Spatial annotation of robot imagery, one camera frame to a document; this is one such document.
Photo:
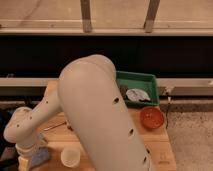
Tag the white crumpled cloth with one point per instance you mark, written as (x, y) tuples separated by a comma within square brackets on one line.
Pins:
[(137, 95)]

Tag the right metal post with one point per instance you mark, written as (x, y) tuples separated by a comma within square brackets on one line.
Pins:
[(151, 15)]

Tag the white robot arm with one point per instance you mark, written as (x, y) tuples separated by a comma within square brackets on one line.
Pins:
[(88, 95)]

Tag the dark brown bar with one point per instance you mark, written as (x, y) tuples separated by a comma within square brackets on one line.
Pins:
[(123, 90)]

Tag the left metal post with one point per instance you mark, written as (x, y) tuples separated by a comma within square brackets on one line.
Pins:
[(86, 15)]

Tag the white paper cup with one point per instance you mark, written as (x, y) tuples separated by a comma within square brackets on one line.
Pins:
[(70, 157)]

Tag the orange red bowl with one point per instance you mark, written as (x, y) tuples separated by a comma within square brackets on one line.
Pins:
[(151, 117)]

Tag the green plastic tray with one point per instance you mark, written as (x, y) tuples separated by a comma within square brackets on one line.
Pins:
[(147, 82)]

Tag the metal post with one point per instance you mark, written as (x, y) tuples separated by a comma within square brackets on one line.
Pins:
[(151, 15), (86, 15)]

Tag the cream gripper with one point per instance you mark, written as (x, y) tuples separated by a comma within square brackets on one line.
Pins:
[(26, 156)]

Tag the blue sponge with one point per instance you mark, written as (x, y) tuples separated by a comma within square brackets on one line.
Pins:
[(40, 157)]

